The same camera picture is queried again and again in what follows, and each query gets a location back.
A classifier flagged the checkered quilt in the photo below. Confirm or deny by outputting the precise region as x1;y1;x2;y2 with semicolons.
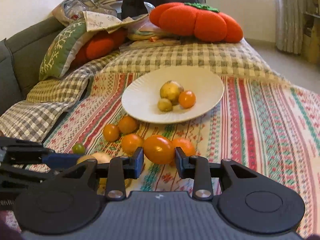
1;40;287;142

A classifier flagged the mandarin top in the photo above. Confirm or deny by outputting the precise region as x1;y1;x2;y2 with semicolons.
118;116;139;134

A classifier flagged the folded fabric bundle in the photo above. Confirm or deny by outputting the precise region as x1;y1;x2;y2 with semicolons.
127;16;176;41

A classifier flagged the large yellow melon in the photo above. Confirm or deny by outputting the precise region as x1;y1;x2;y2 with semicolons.
92;152;132;188

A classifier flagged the floral cloth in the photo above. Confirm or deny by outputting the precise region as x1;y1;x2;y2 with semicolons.
83;11;148;33

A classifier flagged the tan longan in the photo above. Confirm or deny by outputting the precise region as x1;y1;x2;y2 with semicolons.
76;155;96;164
157;98;173;112

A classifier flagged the large tomato plush cushion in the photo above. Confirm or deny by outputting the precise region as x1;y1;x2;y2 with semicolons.
149;2;244;43

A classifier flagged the green embroidered pillow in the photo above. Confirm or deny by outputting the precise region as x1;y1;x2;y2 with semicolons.
39;19;96;81

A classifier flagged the wooden shelf unit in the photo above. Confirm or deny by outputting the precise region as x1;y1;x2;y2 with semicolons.
302;0;319;64

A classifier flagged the small red plush cushion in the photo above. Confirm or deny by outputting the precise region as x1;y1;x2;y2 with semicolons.
71;28;127;68

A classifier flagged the orange tomato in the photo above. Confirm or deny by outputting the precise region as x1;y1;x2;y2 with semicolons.
178;90;196;109
103;124;120;142
143;135;175;165

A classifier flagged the mandarin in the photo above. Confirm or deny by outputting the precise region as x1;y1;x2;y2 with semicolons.
121;134;144;156
118;116;139;134
171;138;196;157

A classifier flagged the white ribbed plate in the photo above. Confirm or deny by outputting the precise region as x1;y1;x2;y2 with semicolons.
121;66;225;124

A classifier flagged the curtain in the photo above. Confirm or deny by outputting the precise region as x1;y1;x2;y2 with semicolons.
276;0;309;55

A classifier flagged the patterned red green cloth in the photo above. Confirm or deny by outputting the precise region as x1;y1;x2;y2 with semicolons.
45;73;319;237

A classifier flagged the brown yellow pear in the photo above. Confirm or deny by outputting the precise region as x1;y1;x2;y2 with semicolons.
159;80;184;105

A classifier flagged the silver storage bag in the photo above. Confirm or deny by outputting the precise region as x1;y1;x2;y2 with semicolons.
52;0;117;27

